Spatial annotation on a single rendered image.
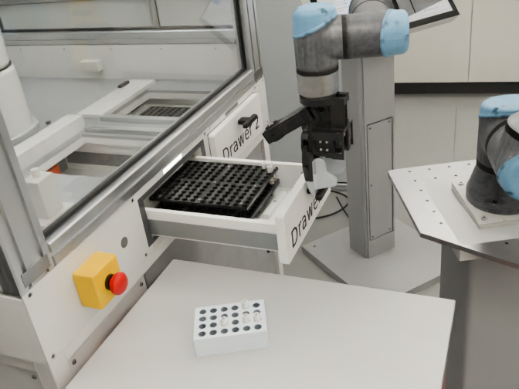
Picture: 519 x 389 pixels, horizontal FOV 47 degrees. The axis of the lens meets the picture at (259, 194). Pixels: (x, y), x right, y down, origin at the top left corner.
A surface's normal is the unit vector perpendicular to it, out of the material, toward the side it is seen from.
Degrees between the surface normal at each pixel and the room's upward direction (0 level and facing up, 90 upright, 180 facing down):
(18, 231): 90
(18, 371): 90
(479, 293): 90
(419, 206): 0
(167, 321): 0
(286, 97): 90
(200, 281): 0
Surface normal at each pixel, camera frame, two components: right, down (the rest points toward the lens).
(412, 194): -0.11, -0.87
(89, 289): -0.36, 0.49
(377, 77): 0.49, 0.37
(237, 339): 0.06, 0.48
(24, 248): 0.92, 0.09
